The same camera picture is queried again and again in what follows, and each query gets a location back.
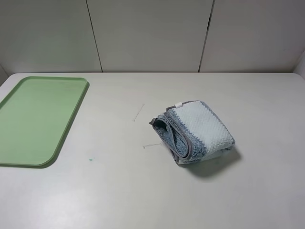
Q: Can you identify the blue white striped towel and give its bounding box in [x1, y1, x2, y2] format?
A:
[150, 100, 235, 165]

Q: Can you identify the green plastic tray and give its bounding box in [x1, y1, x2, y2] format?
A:
[0, 76, 90, 168]

